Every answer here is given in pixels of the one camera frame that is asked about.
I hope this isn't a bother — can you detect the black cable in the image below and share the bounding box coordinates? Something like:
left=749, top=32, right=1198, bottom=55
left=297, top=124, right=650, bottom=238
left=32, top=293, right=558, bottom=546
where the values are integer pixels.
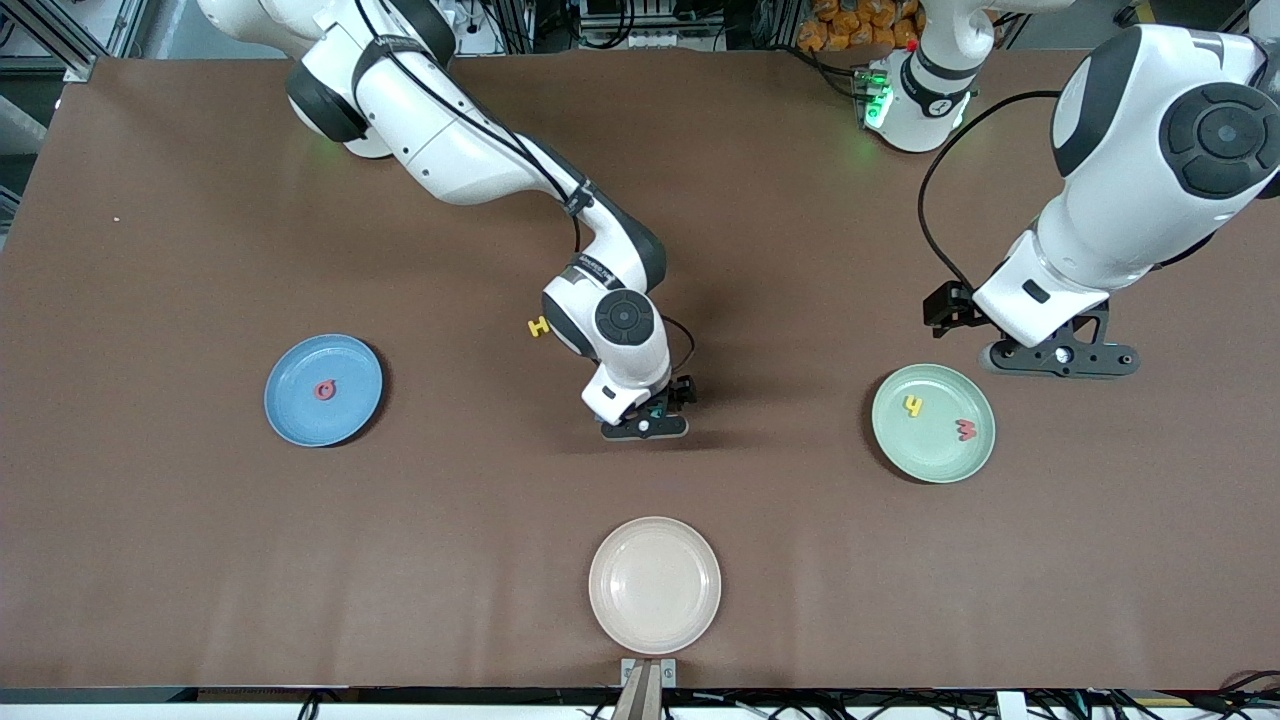
left=350, top=0, right=696, bottom=379
left=917, top=90, right=1066, bottom=291

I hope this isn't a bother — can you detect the green plate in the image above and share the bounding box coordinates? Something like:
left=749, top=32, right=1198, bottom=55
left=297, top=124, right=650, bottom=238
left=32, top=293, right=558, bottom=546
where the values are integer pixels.
left=871, top=363, right=997, bottom=485

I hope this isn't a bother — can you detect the aluminium frame profile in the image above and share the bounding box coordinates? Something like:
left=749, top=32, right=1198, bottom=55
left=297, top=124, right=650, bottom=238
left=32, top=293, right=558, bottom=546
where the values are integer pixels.
left=0, top=0, right=151, bottom=83

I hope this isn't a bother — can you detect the tan metal post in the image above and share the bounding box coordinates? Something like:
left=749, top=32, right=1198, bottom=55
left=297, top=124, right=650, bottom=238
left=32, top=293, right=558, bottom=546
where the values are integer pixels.
left=610, top=663, right=664, bottom=720

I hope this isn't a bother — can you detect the blue plate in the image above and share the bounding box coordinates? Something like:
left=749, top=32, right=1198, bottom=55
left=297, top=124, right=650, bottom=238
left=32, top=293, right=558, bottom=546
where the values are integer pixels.
left=264, top=333, right=385, bottom=448

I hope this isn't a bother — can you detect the metal bracket plate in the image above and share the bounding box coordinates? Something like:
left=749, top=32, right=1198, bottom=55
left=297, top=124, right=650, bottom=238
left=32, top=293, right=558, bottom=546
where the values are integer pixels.
left=620, top=657, right=678, bottom=691

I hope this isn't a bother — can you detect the orange bag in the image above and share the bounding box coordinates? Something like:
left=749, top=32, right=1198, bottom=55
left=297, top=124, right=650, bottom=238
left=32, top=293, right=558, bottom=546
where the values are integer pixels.
left=797, top=0, right=926, bottom=51

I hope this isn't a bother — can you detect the beige plate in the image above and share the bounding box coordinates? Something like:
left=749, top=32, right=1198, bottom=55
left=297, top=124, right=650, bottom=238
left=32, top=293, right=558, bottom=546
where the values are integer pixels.
left=588, top=516, right=722, bottom=656

